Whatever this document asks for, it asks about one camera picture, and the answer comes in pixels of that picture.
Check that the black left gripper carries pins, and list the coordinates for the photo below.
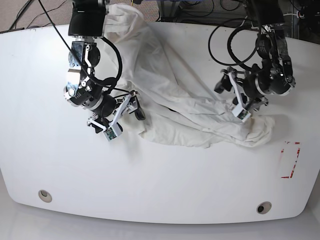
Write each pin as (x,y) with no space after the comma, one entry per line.
(259,82)

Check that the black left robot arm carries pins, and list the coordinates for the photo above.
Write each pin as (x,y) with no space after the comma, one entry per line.
(266,16)

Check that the right table cable grommet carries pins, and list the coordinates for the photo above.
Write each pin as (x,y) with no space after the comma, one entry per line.
(264,208)

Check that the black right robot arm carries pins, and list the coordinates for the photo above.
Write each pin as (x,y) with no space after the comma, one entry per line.
(82,87)

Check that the table cable grommet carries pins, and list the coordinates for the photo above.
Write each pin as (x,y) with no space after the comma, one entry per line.
(45,196)
(264,208)

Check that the red tape rectangle marker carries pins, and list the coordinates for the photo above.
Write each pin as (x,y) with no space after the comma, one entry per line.
(289,156)

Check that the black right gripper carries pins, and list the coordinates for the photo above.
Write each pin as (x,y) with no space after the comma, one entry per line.
(103,105)

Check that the white t-shirt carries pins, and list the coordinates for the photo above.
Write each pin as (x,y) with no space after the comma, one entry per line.
(179,110)

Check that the left table cable grommet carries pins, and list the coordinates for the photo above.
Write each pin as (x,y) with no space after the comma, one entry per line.
(45,196)

